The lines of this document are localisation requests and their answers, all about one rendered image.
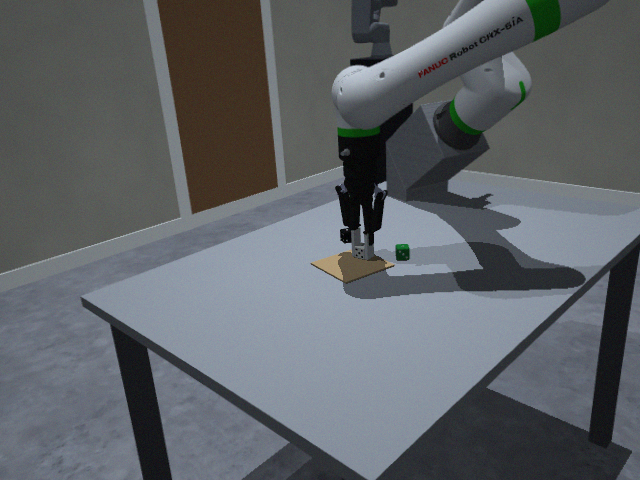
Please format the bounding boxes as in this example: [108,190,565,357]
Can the tan flat mat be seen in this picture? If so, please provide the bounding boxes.
[311,249,395,284]

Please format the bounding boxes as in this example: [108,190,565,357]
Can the green die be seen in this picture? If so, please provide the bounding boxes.
[396,244,410,260]

